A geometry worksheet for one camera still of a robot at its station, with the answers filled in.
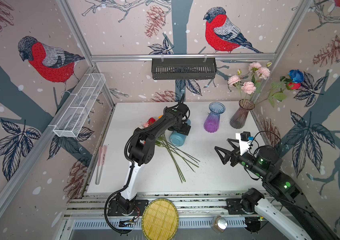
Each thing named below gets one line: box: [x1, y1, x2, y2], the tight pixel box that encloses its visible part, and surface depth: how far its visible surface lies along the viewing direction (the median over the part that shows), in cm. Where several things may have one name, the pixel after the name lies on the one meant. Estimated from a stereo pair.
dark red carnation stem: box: [155, 133, 201, 184], surface depth 94 cm
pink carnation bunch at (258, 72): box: [248, 61, 273, 90], surface depth 89 cm
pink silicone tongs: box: [95, 145, 107, 186], surface depth 91 cm
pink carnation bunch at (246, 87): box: [227, 69, 257, 101], surface depth 89 cm
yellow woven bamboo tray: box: [141, 198, 180, 240], surface depth 71 cm
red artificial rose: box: [254, 82, 301, 108], surface depth 80 cm
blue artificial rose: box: [288, 69, 304, 83], surface depth 73 cm
